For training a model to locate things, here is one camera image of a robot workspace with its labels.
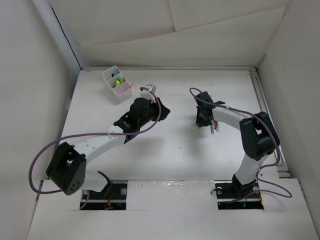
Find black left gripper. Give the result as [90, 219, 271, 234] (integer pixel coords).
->
[138, 97, 169, 128]

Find light blue gel pen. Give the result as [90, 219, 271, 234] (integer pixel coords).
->
[210, 121, 215, 135]

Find blue utility knife pen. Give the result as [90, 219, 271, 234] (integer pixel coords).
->
[113, 68, 119, 76]

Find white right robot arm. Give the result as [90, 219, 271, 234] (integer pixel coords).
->
[194, 91, 280, 198]

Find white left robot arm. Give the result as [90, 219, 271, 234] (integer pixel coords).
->
[46, 97, 171, 199]

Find white plastic organizer container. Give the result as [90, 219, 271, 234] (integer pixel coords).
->
[101, 65, 133, 103]

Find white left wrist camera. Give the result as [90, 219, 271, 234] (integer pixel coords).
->
[140, 84, 156, 103]

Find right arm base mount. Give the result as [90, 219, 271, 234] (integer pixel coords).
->
[210, 175, 264, 210]

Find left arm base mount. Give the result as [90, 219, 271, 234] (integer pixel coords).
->
[79, 171, 128, 211]

